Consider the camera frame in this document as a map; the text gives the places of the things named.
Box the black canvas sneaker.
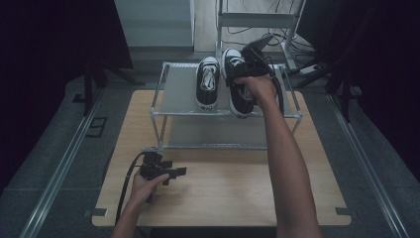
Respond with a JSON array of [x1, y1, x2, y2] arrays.
[[220, 48, 260, 120], [195, 56, 221, 111]]

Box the metal floor rail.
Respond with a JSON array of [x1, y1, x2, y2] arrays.
[[326, 93, 412, 238], [18, 88, 105, 238]]

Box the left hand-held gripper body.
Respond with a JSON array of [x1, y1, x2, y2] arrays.
[[138, 146, 174, 181]]

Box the white cabinet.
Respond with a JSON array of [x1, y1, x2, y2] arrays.
[[113, 0, 196, 50]]

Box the white metal stand frame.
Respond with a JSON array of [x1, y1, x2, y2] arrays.
[[214, 0, 307, 72]]

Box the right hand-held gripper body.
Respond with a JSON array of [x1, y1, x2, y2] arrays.
[[231, 34, 275, 82]]

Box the person's right hand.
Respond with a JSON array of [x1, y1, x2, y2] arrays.
[[233, 74, 278, 107]]

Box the person's left hand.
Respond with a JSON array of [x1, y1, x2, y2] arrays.
[[130, 172, 170, 207]]

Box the black metal stand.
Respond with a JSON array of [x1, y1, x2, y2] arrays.
[[72, 60, 147, 117], [293, 63, 365, 124]]

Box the white power strip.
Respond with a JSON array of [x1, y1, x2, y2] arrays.
[[298, 63, 321, 75]]

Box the black floor cables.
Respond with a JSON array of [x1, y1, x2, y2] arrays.
[[221, 0, 316, 58]]

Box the dark curtain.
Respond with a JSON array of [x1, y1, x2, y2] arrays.
[[0, 0, 134, 196], [295, 0, 420, 182]]

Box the grey metal shoe rack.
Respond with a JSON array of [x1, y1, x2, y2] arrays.
[[150, 61, 303, 152]]

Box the grey tape patch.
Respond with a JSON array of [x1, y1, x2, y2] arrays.
[[83, 207, 109, 219]]

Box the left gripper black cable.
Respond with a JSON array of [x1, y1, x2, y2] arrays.
[[115, 151, 147, 225]]

